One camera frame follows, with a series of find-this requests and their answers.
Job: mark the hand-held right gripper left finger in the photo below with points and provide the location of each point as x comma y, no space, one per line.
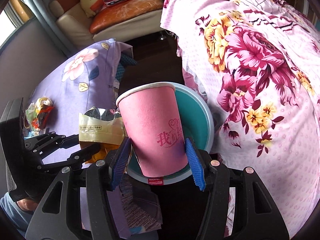
120,165

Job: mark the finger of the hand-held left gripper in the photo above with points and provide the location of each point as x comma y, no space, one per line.
57,141
80,158

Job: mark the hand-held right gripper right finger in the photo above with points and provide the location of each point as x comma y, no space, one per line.
195,167

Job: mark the gold snack wrapper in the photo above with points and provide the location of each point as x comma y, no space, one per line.
100,130

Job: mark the teal plastic bin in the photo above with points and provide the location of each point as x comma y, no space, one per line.
196,120

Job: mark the pink paper cup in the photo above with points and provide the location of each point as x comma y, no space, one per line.
152,125

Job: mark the person's left forearm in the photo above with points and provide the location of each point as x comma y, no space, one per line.
17,212

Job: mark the pile of candy wrappers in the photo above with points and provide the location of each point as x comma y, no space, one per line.
40,115

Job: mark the grey striped cloth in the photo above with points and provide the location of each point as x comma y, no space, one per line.
140,205

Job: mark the purple floral bed sheet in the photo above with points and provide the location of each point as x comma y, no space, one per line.
82,85

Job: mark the pink frilled bed sheet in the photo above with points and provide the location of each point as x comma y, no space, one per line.
192,82

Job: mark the teal checked cloth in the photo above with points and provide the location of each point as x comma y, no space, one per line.
126,63

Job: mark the pink floral blanket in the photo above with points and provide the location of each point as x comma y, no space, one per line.
262,80

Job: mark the cream leather sofa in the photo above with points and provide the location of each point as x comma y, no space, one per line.
75,22

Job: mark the grey curtain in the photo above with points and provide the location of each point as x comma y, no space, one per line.
37,10

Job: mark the yellow printed pillow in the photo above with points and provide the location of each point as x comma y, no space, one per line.
90,1

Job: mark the orange seat cushion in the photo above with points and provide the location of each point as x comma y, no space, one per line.
125,12

